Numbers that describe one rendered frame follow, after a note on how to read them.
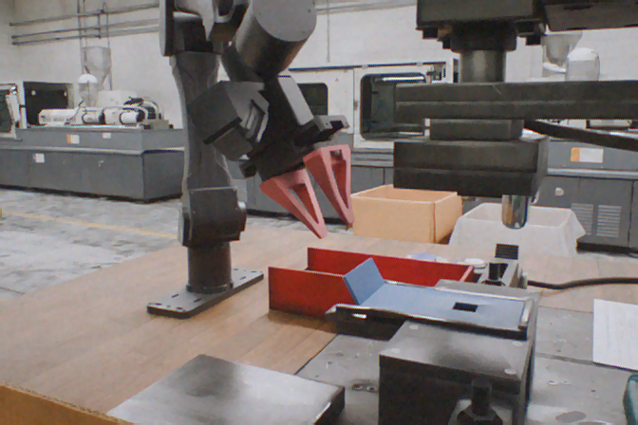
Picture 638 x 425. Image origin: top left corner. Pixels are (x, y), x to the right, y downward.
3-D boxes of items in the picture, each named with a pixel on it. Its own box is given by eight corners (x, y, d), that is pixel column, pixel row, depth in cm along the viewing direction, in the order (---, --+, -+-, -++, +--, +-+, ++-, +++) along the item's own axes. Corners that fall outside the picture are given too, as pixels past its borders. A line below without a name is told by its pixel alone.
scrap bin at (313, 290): (308, 284, 83) (308, 246, 82) (472, 306, 72) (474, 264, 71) (268, 308, 72) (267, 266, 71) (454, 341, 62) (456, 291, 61)
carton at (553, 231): (476, 279, 333) (479, 199, 325) (580, 293, 304) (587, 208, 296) (442, 315, 273) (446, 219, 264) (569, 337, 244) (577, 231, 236)
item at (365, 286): (368, 285, 55) (368, 256, 55) (524, 305, 49) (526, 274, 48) (341, 306, 49) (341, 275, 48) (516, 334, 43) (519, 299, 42)
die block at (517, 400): (438, 353, 58) (440, 287, 57) (534, 369, 54) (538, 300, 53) (376, 457, 40) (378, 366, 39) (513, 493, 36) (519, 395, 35)
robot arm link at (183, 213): (246, 203, 75) (235, 197, 80) (182, 208, 71) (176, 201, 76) (247, 247, 76) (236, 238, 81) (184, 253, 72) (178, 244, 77)
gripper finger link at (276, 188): (350, 224, 48) (304, 131, 48) (290, 254, 51) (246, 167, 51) (377, 211, 54) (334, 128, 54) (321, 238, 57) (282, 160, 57)
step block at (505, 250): (493, 304, 73) (497, 241, 72) (516, 307, 72) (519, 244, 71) (486, 321, 67) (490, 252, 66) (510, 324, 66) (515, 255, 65)
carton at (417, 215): (380, 270, 351) (381, 183, 342) (461, 283, 325) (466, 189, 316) (338, 297, 299) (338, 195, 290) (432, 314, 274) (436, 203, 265)
